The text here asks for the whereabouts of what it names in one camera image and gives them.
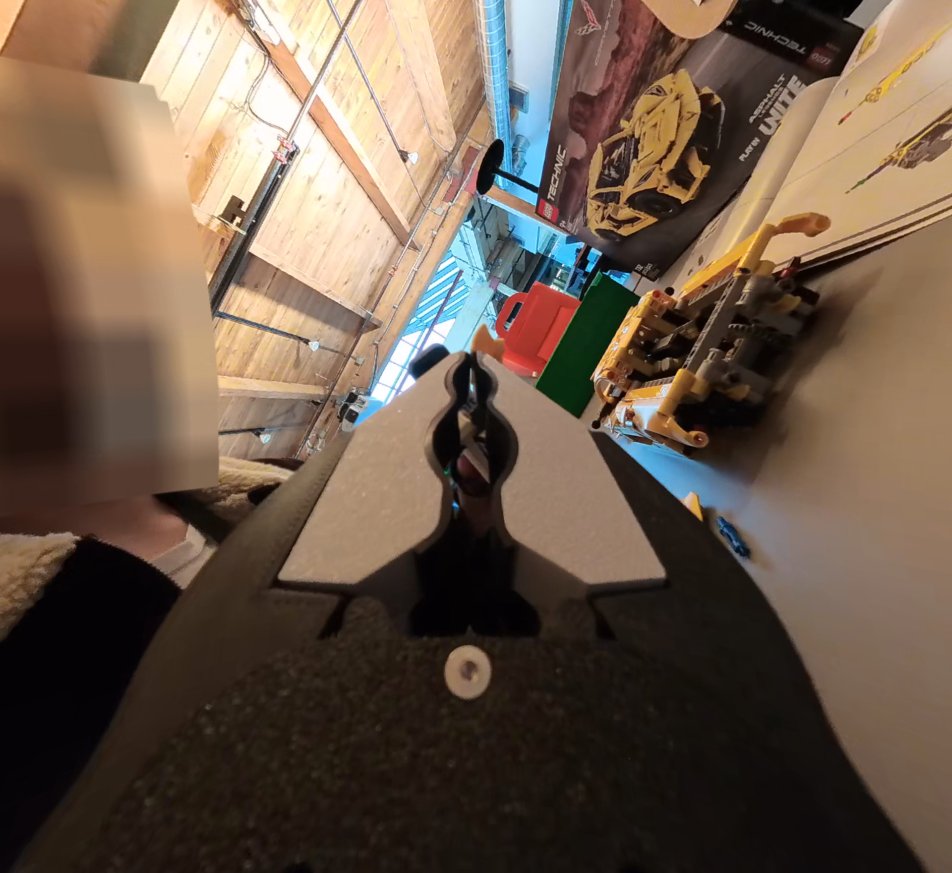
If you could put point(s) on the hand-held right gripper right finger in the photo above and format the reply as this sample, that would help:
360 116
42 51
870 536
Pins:
580 508

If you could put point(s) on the person's left hand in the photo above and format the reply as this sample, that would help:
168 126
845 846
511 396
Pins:
474 477

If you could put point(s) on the yellow brick car model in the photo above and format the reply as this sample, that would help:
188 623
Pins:
725 263

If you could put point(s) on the blue brick pin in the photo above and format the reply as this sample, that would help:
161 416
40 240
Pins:
732 537

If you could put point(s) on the grey desk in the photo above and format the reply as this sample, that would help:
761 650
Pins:
855 516

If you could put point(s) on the silver ventilation duct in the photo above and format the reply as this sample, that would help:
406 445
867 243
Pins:
487 33

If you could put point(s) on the dark toy car set box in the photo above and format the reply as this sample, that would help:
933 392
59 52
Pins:
669 144

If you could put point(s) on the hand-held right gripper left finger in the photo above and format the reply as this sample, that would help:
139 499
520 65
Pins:
364 508

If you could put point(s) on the open instruction booklet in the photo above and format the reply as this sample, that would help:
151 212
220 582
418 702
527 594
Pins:
855 166

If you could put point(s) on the red plastic carry case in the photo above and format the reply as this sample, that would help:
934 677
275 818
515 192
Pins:
543 323

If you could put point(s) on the green storage bin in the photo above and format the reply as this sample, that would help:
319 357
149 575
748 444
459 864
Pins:
580 352

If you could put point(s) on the ceiling mounted device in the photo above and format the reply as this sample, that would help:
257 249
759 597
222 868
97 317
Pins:
349 408

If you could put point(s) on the yellow brick door panel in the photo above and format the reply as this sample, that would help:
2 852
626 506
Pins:
487 343

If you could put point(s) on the black pole stand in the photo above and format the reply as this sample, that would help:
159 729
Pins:
491 163

